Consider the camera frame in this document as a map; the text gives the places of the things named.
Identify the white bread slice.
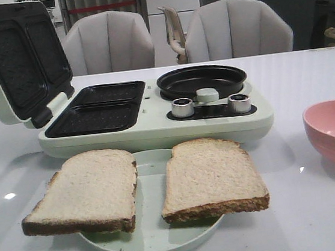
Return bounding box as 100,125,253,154
162,138,270,223
21,149,138,236

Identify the green breakfast maker lid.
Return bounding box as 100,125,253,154
0,1,74,128

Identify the green breakfast maker base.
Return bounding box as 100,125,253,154
38,79,274,158

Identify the left silver control knob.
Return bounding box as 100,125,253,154
171,98,194,119

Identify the silver control knob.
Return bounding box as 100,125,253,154
227,93,251,114
171,98,194,119

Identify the black round frying pan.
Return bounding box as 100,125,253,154
156,64,247,100

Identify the right silver control knob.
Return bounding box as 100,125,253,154
227,93,251,114

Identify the beige office chair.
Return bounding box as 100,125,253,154
158,6,189,64

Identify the left grey upholstered chair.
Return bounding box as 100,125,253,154
63,11,155,76

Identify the grey upholstered chair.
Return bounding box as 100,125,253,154
185,0,294,63
63,11,155,76

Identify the light green round plate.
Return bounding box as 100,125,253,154
80,149,223,251

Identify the right grey upholstered chair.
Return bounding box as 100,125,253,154
185,0,294,63

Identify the white refrigerator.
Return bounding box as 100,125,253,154
146,0,200,67

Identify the red barrier belt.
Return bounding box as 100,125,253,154
67,0,138,14

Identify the beige curtain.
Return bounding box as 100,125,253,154
58,0,149,34

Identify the green pan handle knob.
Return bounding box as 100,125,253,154
196,87,220,103

